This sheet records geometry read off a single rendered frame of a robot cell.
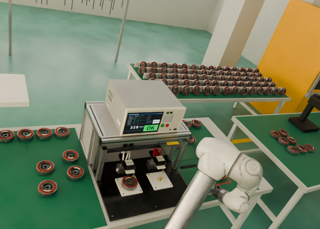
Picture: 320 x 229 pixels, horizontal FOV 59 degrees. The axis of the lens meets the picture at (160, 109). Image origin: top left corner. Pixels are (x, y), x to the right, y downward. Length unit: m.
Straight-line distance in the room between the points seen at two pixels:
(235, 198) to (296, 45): 3.72
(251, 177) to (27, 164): 1.45
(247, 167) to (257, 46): 7.06
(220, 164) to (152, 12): 7.65
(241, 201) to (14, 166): 1.46
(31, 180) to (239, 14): 4.45
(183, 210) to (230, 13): 4.64
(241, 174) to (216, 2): 8.70
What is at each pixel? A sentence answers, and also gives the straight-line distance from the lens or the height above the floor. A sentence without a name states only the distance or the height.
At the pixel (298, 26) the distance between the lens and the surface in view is 5.27.
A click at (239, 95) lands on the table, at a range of 3.96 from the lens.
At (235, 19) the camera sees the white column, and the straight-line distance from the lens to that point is 5.52.
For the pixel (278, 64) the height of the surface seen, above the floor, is 0.93.
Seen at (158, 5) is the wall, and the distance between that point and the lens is 8.78.
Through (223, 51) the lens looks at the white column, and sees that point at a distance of 5.64.
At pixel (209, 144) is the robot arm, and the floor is 1.49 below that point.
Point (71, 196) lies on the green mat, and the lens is 1.95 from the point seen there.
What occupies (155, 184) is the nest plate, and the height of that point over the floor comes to 0.78.
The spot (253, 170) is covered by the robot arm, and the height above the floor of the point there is 1.51.
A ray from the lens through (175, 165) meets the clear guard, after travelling 1.88.
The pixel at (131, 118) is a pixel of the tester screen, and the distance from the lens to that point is 1.79.
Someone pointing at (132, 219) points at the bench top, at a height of 0.75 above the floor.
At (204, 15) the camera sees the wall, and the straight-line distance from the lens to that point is 9.70.
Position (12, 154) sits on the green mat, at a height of 0.75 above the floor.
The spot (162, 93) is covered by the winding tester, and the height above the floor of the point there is 1.32.
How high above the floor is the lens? 2.25
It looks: 30 degrees down
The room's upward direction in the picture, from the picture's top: 18 degrees clockwise
